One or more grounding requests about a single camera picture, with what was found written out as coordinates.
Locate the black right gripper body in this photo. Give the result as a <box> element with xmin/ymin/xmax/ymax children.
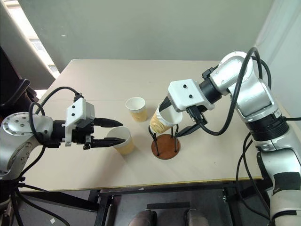
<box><xmin>186</xmin><ymin>104</ymin><xmax>209</xmax><ymax>127</ymax></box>

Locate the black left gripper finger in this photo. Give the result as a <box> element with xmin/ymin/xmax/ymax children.
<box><xmin>91</xmin><ymin>137</ymin><xmax>129</xmax><ymax>149</ymax></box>
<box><xmin>94</xmin><ymin>117</ymin><xmax>124</xmax><ymax>129</ymax></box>

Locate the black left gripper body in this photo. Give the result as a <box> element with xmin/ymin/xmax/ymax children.
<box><xmin>71</xmin><ymin>118</ymin><xmax>96</xmax><ymax>151</ymax></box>

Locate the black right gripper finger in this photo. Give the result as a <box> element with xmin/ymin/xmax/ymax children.
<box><xmin>176</xmin><ymin>124</ymin><xmax>201</xmax><ymax>138</ymax></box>
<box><xmin>159</xmin><ymin>96</ymin><xmax>174</xmax><ymax>112</ymax></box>

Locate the yellow ribbed paper cup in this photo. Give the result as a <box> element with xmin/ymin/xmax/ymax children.
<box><xmin>125</xmin><ymin>97</ymin><xmax>149</xmax><ymax>122</ymax></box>
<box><xmin>104</xmin><ymin>127</ymin><xmax>135</xmax><ymax>156</ymax></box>
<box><xmin>149</xmin><ymin>101</ymin><xmax>184</xmax><ymax>135</ymax></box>

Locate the black chair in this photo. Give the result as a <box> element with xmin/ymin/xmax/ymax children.
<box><xmin>0</xmin><ymin>46</ymin><xmax>39</xmax><ymax>118</ymax></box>

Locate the bright window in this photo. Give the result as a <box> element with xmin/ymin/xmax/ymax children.
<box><xmin>6</xmin><ymin>0</ymin><xmax>61</xmax><ymax>79</ymax></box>

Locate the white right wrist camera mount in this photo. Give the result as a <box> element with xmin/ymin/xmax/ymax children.
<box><xmin>167</xmin><ymin>79</ymin><xmax>215</xmax><ymax>113</ymax></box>

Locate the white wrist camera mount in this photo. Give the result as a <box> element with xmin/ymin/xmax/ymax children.
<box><xmin>64</xmin><ymin>97</ymin><xmax>96</xmax><ymax>147</ymax></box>
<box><xmin>167</xmin><ymin>79</ymin><xmax>215</xmax><ymax>113</ymax></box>

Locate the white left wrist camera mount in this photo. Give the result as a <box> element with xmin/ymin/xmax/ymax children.
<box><xmin>64</xmin><ymin>97</ymin><xmax>96</xmax><ymax>147</ymax></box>

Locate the wire cup holder wooden base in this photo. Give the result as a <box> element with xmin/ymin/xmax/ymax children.
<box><xmin>148</xmin><ymin>117</ymin><xmax>182</xmax><ymax>161</ymax></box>

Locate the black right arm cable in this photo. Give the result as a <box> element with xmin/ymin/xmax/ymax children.
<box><xmin>187</xmin><ymin>47</ymin><xmax>272</xmax><ymax>137</ymax></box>

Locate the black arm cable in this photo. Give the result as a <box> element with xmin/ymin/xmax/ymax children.
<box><xmin>187</xmin><ymin>47</ymin><xmax>272</xmax><ymax>137</ymax></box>
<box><xmin>28</xmin><ymin>86</ymin><xmax>85</xmax><ymax>151</ymax></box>

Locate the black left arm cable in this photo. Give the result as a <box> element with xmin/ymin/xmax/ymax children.
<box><xmin>28</xmin><ymin>86</ymin><xmax>85</xmax><ymax>151</ymax></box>

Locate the black hanging body cable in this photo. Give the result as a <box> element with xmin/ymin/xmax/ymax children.
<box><xmin>235</xmin><ymin>131</ymin><xmax>271</xmax><ymax>223</ymax></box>

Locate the black metal table frame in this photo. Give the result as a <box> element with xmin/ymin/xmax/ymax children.
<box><xmin>20</xmin><ymin>180</ymin><xmax>271</xmax><ymax>226</ymax></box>

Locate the black trailing cable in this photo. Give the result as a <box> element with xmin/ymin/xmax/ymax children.
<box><xmin>9</xmin><ymin>176</ymin><xmax>71</xmax><ymax>226</ymax></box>

